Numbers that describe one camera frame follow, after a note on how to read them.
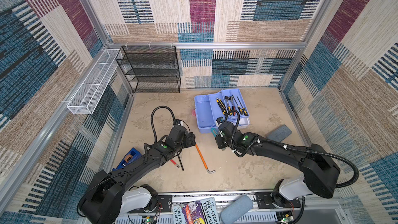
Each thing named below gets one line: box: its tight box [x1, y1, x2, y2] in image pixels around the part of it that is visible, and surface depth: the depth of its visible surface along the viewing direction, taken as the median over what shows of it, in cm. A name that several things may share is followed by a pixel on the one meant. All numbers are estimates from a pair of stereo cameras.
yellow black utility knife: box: [216, 97, 228, 115], surface depth 103 cm
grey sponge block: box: [266, 124, 293, 143], surface depth 96 cm
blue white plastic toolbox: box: [193, 88, 251, 134], surface depth 101 cm
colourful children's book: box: [173, 197, 221, 224], surface depth 70 cm
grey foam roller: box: [220, 194, 254, 224], surface depth 71 cm
